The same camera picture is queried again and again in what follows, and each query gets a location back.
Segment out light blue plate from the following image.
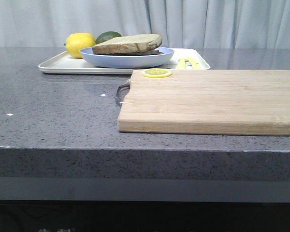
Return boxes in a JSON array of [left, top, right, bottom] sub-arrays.
[[80, 47, 174, 68]]

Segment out bread slice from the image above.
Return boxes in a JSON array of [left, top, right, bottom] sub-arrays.
[[104, 50, 164, 56], [92, 34, 163, 55]]

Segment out white rectangular tray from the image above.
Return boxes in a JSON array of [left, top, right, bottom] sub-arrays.
[[38, 48, 211, 75]]

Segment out lemon slice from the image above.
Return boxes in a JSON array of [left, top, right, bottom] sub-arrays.
[[141, 68, 172, 78]]

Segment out yellow fry pieces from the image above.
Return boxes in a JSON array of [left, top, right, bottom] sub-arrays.
[[175, 57, 201, 70]]

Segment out green lime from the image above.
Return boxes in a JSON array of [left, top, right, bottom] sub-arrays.
[[95, 31, 122, 44]]

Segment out white curtain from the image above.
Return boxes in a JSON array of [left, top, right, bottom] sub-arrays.
[[0, 0, 290, 49]]

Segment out yellow lemon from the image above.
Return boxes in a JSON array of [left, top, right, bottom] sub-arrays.
[[64, 32, 96, 58]]

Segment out wooden cutting board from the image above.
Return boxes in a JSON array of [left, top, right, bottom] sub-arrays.
[[118, 70, 290, 136]]

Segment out metal cutting board handle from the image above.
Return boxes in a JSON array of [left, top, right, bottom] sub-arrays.
[[115, 80, 131, 106]]

